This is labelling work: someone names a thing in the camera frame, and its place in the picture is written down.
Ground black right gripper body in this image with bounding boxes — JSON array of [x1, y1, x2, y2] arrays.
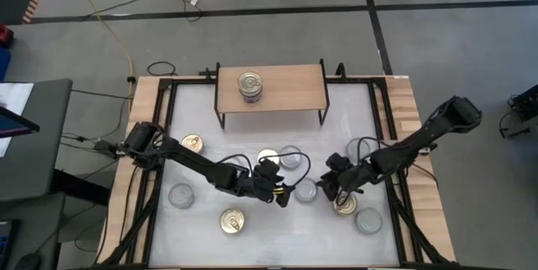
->
[[331, 167, 367, 195]]

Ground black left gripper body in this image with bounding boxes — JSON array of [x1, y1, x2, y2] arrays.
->
[[245, 177, 282, 204]]

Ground wooden shelf black metal legs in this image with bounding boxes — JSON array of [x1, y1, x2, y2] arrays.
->
[[213, 59, 331, 130]]

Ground black floor device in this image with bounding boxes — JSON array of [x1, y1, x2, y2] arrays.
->
[[498, 84, 538, 139]]

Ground dark grey desk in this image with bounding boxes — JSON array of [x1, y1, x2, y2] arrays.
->
[[0, 192, 68, 270]]

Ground black computer mouse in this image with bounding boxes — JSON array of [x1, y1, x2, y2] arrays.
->
[[14, 252, 43, 270]]

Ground dark monitor blue screen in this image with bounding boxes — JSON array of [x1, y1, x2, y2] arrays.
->
[[0, 105, 41, 139]]

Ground white paper sheet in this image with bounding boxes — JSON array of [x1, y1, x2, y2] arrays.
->
[[0, 82, 34, 157]]

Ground blue object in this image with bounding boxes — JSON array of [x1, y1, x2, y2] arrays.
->
[[0, 46, 12, 82]]

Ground red object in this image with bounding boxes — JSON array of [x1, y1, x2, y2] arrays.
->
[[0, 24, 13, 48]]

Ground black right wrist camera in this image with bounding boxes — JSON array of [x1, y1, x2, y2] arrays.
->
[[325, 152, 354, 174]]

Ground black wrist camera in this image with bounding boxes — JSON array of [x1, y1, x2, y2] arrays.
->
[[254, 159, 282, 181], [325, 152, 354, 174]]

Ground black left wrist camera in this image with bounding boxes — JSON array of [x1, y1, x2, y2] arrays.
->
[[254, 159, 282, 181]]

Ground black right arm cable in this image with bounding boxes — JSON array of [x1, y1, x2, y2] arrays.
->
[[335, 136, 398, 208]]

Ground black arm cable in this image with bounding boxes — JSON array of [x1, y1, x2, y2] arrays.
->
[[335, 136, 398, 208], [218, 151, 313, 189]]

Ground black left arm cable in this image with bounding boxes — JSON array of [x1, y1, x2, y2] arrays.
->
[[218, 151, 313, 189]]

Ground black metal table frame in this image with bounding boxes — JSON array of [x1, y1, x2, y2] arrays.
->
[[94, 61, 459, 270]]

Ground coiled black cable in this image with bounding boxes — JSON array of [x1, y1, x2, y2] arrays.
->
[[145, 60, 178, 77]]

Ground yellow cable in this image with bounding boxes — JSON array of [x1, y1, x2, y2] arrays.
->
[[65, 0, 135, 82]]

